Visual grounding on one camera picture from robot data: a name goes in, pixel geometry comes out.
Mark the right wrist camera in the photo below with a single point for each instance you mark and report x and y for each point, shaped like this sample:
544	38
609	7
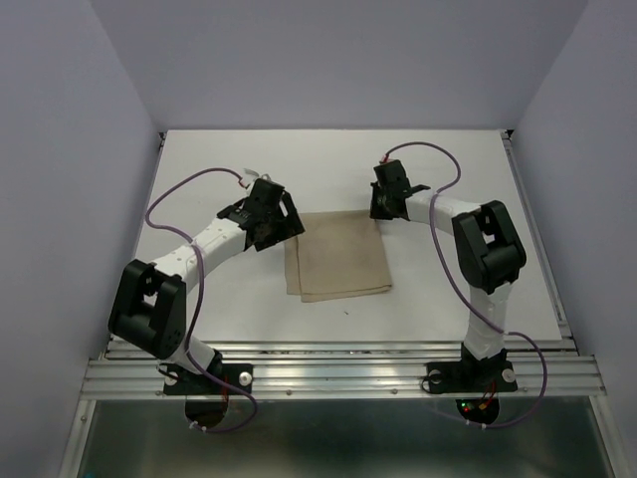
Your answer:
391	174

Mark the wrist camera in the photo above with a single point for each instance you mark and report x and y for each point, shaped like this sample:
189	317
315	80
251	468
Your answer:
391	174
265	194

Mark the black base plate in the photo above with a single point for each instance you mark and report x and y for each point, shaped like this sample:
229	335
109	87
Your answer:
462	377
182	382

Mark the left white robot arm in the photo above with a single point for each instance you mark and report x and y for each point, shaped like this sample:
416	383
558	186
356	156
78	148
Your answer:
157	303

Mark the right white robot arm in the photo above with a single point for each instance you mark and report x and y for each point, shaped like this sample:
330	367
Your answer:
489	252

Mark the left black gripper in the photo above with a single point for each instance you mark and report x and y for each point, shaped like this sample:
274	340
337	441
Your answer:
290	225

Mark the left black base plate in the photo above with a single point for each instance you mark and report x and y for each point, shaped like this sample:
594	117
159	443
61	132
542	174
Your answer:
182	382

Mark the beige cloth napkin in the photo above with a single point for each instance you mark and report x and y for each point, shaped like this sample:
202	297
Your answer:
340	255

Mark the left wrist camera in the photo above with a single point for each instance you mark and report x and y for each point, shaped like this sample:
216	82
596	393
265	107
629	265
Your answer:
265	194

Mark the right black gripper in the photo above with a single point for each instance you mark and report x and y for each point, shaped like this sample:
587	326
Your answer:
375	210

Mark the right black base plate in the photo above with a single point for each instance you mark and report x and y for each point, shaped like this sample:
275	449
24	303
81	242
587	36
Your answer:
462	377

